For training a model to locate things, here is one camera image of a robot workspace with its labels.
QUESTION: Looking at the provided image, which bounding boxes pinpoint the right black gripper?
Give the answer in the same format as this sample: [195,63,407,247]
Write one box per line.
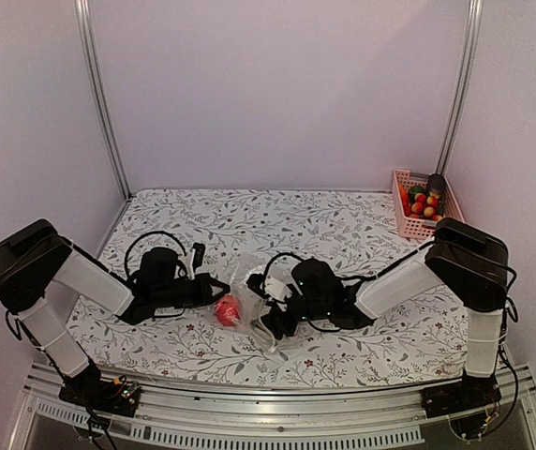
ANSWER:
[248,284,330,341]

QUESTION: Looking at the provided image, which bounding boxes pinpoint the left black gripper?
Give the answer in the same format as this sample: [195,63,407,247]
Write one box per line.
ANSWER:
[153,272,230,308]

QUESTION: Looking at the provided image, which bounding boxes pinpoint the clear zip top bag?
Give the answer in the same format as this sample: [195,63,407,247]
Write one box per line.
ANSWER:
[214,253,297,353]

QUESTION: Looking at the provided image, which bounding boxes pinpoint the red fake apple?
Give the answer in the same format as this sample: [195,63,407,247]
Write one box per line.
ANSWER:
[215,294,241,327]

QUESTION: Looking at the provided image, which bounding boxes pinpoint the green fake pepper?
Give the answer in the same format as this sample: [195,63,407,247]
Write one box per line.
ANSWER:
[409,186,426,197]

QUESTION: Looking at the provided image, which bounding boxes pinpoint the dark purple fake eggplant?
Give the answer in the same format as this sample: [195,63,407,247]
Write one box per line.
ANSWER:
[426,173,447,200]

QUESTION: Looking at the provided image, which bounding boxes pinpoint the red orange fake mango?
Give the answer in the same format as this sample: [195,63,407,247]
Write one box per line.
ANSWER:
[398,184,411,217]

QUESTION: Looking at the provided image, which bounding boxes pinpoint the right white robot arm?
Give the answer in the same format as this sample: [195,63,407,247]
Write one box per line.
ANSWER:
[246,217,517,409]

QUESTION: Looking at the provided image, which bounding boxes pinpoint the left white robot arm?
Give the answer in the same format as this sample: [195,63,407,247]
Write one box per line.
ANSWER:
[0,218,231,407]

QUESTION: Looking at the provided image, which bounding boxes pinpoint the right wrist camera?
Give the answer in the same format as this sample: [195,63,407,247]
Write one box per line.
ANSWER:
[246,257,344,306]

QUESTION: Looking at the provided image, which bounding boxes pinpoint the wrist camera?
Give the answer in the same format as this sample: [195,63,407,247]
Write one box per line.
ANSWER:
[139,241,206,292]
[246,257,344,306]

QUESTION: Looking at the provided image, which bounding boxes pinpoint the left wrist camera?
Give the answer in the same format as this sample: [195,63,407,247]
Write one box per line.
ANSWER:
[139,241,206,292]

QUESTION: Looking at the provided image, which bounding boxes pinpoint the left black looping cable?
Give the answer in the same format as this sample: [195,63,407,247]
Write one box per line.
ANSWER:
[123,231,188,282]

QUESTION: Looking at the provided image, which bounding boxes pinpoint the aluminium front rail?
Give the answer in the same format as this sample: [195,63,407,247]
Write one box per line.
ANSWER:
[8,363,536,449]

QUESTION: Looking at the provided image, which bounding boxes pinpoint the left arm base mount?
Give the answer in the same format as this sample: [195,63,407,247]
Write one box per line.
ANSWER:
[59,371,141,418]

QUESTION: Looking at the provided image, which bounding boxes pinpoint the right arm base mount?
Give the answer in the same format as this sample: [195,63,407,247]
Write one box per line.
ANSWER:
[420,373,501,441]

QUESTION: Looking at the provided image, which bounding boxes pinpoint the right aluminium frame post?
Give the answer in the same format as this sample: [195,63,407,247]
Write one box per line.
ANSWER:
[435,0,484,175]

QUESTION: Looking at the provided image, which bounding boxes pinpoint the aluminium frame post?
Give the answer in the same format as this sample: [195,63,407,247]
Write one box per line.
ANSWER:
[435,0,484,175]
[74,0,132,201]

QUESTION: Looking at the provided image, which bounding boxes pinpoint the left aluminium frame post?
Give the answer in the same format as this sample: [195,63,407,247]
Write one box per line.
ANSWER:
[74,0,132,201]

